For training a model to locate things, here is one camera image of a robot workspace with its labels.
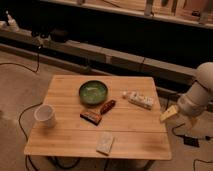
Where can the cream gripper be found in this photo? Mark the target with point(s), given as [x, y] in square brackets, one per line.
[170, 112]

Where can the white bottle on ledge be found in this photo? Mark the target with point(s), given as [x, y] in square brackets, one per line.
[12, 22]

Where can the black power adapter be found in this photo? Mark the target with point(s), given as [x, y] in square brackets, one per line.
[191, 141]

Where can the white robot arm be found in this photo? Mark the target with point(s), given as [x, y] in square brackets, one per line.
[194, 102]

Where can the wooden table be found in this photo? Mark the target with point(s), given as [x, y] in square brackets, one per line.
[138, 132]

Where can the white patterned box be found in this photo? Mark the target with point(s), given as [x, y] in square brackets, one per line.
[138, 99]

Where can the black device on ledge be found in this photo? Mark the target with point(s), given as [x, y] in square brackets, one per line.
[59, 35]

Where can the white cup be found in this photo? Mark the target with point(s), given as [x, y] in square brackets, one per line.
[45, 115]

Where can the green ceramic bowl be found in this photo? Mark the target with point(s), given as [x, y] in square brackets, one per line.
[93, 92]

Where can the brown snack bar packet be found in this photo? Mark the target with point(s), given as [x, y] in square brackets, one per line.
[91, 117]

